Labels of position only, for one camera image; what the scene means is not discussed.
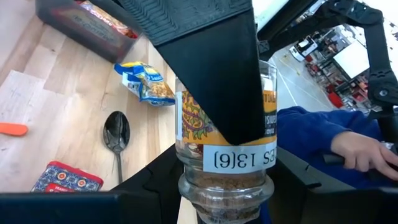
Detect steel spoon orange handle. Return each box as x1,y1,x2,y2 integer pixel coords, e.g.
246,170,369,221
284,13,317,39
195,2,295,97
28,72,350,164
0,122,29,137

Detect person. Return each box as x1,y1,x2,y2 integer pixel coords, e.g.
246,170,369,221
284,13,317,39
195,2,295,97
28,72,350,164
275,105,398,190

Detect dark translucent plastic bin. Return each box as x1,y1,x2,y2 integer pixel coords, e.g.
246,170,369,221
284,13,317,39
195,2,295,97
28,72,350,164
35,0,142,64

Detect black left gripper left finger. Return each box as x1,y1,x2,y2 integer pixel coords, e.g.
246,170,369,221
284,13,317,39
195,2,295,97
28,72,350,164
0,144,200,224

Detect black teleoperation handle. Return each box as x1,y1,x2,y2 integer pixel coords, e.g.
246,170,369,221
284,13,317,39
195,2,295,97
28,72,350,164
322,153,346,166

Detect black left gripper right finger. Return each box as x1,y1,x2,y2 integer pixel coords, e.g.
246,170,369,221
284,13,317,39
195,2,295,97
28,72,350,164
269,146,398,224

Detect person's hand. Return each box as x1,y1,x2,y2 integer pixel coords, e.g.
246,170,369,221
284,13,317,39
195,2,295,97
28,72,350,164
330,130,398,182

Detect blue yellow snack packet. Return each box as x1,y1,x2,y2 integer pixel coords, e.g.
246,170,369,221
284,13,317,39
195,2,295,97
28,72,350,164
113,61,177,108

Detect dark steel spoon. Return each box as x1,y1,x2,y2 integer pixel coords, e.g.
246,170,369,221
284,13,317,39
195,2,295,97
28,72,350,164
103,110,131,185

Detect red ramen noodle packet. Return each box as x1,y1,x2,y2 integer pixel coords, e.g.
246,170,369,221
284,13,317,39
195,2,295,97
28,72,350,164
76,0,139,40

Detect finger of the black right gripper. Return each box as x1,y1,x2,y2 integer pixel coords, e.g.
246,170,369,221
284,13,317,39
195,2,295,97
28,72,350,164
118,0,266,146

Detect smoked paprika tin red lid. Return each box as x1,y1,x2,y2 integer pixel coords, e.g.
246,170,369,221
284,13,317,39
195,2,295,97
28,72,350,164
30,160,104,193

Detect spice jar yellow paisley label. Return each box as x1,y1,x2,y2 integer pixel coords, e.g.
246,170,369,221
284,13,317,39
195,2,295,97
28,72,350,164
174,59,279,224

